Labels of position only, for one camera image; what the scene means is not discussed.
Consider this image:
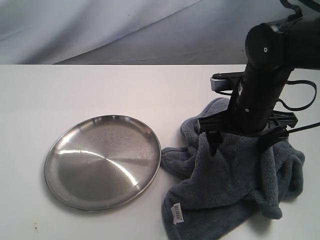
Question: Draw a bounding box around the grey fabric backdrop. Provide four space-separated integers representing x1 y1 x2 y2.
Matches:
0 0 294 65

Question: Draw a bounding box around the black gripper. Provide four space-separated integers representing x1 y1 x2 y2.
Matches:
198 87 298 157

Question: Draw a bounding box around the white care label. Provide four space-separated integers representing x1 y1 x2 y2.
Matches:
170 202 184 225

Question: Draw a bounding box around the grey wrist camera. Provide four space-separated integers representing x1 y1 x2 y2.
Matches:
210 72 244 93

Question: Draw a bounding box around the grey fleece towel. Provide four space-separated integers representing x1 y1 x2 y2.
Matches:
160 97 306 240

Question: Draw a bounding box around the round stainless steel plate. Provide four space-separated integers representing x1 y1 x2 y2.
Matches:
44 115 161 212

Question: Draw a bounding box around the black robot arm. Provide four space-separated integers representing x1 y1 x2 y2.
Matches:
198 0 320 156

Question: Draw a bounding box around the black cable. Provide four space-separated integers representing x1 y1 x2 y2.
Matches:
212 0 320 135

